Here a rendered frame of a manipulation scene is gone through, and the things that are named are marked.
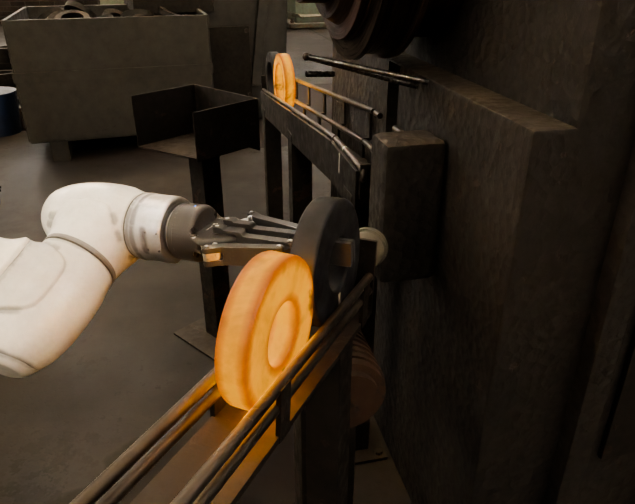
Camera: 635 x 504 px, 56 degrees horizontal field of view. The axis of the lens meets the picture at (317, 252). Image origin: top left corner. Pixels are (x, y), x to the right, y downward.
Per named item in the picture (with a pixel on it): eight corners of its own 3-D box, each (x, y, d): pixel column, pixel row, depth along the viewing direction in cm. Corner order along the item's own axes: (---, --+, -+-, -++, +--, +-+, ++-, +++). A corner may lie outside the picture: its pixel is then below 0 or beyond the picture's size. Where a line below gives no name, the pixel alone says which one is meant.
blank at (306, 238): (362, 186, 75) (337, 183, 76) (314, 219, 61) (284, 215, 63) (359, 298, 80) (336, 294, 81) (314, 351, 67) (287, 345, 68)
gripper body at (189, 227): (202, 243, 83) (261, 251, 80) (167, 270, 76) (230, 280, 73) (195, 192, 80) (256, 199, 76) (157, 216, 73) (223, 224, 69)
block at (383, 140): (421, 257, 107) (433, 127, 96) (438, 279, 100) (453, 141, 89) (364, 263, 105) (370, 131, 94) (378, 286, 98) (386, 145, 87)
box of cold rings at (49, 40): (202, 114, 422) (191, -6, 386) (219, 148, 351) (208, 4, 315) (47, 125, 396) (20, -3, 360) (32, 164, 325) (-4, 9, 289)
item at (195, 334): (214, 302, 199) (194, 83, 166) (268, 332, 183) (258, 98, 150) (163, 327, 185) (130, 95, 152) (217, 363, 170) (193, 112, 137)
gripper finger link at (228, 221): (223, 248, 77) (228, 243, 78) (303, 258, 73) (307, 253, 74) (220, 220, 75) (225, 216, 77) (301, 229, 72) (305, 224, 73)
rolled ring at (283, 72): (282, 123, 199) (291, 123, 200) (287, 80, 184) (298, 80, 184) (271, 85, 208) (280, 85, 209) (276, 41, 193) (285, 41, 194)
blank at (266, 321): (317, 235, 62) (288, 230, 63) (245, 294, 48) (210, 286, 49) (312, 363, 67) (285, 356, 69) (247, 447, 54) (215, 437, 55)
